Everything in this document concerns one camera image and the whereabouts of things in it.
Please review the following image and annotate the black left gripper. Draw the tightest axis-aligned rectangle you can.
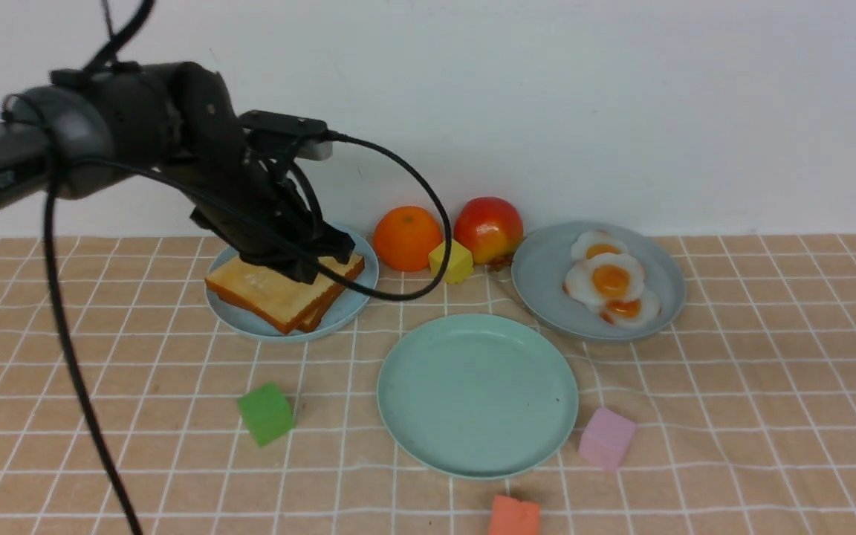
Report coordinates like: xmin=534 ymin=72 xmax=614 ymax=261
xmin=164 ymin=63 xmax=354 ymax=283

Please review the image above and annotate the toast slice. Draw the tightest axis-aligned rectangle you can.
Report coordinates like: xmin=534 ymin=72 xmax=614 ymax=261
xmin=205 ymin=253 xmax=366 ymax=334
xmin=296 ymin=284 xmax=346 ymax=333

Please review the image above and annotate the fried egg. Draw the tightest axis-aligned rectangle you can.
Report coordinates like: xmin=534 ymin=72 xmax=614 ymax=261
xmin=598 ymin=289 xmax=662 ymax=329
xmin=562 ymin=253 xmax=646 ymax=308
xmin=570 ymin=230 xmax=631 ymax=262

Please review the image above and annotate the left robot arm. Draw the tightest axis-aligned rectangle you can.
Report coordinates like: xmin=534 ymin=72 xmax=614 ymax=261
xmin=0 ymin=63 xmax=354 ymax=283

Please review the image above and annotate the light blue left plate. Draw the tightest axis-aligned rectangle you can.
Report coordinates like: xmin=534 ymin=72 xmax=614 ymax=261
xmin=205 ymin=223 xmax=380 ymax=343

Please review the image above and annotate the orange fruit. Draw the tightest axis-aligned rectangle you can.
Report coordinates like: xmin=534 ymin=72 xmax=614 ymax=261
xmin=372 ymin=206 xmax=443 ymax=272

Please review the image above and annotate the green cube block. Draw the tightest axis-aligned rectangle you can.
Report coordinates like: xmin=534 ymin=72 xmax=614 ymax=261
xmin=237 ymin=382 xmax=295 ymax=447

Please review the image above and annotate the yellow cube block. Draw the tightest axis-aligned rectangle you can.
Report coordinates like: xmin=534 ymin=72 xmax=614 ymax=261
xmin=428 ymin=240 xmax=473 ymax=285

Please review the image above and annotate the red yellow apple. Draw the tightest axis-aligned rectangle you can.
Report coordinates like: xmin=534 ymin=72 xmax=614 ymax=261
xmin=454 ymin=196 xmax=525 ymax=270

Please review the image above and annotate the teal centre plate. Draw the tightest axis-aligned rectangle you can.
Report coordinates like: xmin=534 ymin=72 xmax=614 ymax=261
xmin=376 ymin=314 xmax=580 ymax=480

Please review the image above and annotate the grey blue right plate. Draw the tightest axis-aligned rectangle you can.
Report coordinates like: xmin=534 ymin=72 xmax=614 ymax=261
xmin=510 ymin=220 xmax=687 ymax=343

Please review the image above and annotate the orange-red cube block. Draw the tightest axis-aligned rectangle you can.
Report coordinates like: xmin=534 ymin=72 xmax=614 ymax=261
xmin=487 ymin=495 xmax=541 ymax=535

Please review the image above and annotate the pink cube block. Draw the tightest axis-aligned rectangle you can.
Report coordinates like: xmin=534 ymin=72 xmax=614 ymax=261
xmin=577 ymin=407 xmax=638 ymax=472

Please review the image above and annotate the beige checkered tablecloth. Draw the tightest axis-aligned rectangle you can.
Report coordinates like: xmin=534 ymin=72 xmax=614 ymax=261
xmin=0 ymin=235 xmax=856 ymax=535

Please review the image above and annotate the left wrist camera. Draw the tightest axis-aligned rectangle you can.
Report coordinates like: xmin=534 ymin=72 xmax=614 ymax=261
xmin=239 ymin=111 xmax=334 ymax=161

